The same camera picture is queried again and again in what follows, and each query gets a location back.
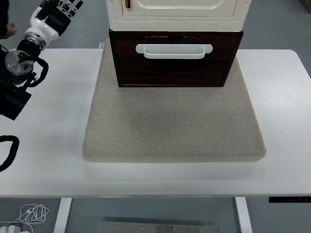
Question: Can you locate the beige fabric mat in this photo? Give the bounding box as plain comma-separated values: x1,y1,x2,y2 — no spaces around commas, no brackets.
82,38,267,164

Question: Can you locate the white charger adapter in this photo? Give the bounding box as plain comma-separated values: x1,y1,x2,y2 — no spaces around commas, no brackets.
1,224,24,233

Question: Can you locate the white cable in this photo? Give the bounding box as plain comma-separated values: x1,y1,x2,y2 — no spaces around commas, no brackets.
0,203,50,233

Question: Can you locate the white drawer handle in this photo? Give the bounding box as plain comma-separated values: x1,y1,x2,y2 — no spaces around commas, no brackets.
135,44,214,60

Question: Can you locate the person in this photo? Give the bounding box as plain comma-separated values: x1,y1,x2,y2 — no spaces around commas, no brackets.
0,0,18,40

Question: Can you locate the dark wooden drawer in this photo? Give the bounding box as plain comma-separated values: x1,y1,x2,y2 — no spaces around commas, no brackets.
110,35,241,63

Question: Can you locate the white table leg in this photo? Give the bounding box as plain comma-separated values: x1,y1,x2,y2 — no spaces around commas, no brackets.
235,197,253,233
52,198,73,233

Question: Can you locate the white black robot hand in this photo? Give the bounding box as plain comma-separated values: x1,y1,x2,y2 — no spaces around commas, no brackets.
25,0,84,42

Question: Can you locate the cream plastic cabinet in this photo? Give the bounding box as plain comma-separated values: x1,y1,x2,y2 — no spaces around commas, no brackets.
104,0,251,33

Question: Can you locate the dark wooden drawer case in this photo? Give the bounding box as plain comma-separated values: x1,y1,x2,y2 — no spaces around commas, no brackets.
108,29,244,88

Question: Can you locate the black table control panel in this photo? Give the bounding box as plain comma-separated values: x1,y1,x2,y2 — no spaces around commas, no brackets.
268,197,311,203

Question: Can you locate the grey metal plate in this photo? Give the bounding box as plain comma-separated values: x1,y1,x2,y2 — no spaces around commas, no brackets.
97,220,220,233

